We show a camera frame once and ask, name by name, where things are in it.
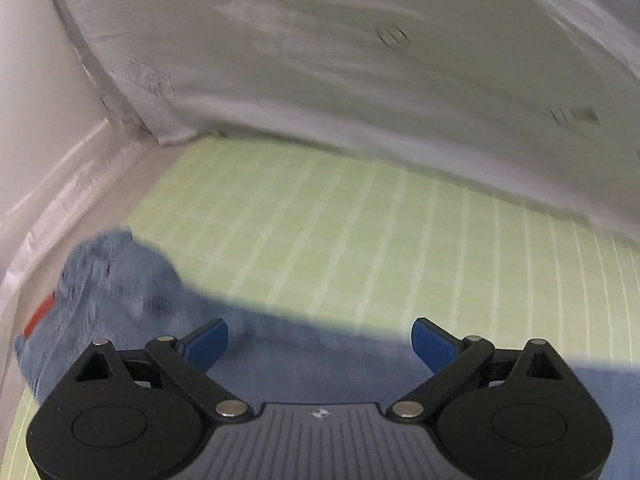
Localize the blue denim jeans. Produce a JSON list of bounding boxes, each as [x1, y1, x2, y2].
[[14, 231, 639, 479]]

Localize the green grid cutting mat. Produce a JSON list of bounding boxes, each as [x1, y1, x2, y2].
[[10, 137, 639, 479]]

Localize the clear plastic bag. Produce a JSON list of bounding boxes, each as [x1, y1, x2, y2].
[[1, 122, 160, 389]]

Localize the white printed carrot sheet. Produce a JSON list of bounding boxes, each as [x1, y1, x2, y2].
[[56, 0, 639, 239]]

